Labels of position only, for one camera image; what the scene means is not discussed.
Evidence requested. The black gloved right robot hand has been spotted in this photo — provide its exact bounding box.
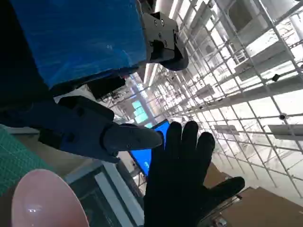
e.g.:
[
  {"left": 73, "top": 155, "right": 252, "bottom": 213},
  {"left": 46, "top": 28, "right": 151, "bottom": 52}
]
[{"left": 143, "top": 121, "right": 246, "bottom": 227}]

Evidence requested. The black left robot hand blue tape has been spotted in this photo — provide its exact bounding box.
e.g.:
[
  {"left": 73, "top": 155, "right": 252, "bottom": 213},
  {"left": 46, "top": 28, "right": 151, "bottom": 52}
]
[{"left": 0, "top": 0, "right": 189, "bottom": 164}]

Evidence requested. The pink bowl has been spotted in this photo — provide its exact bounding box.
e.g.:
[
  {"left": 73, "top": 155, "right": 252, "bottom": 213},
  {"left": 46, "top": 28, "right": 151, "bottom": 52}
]
[{"left": 11, "top": 169, "right": 90, "bottom": 227}]

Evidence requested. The blue computer monitor screen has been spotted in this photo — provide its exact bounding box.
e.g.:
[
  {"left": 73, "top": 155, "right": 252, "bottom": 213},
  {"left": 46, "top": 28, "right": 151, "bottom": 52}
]
[{"left": 129, "top": 120, "right": 171, "bottom": 177}]

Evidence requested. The white framed mesh unit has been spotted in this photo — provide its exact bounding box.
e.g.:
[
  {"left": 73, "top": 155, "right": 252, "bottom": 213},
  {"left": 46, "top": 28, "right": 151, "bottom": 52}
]
[{"left": 63, "top": 163, "right": 145, "bottom": 227}]

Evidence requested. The green cutting mat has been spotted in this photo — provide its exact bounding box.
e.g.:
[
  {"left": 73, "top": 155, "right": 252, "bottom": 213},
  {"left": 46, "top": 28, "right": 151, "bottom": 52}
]
[{"left": 0, "top": 129, "right": 56, "bottom": 197}]

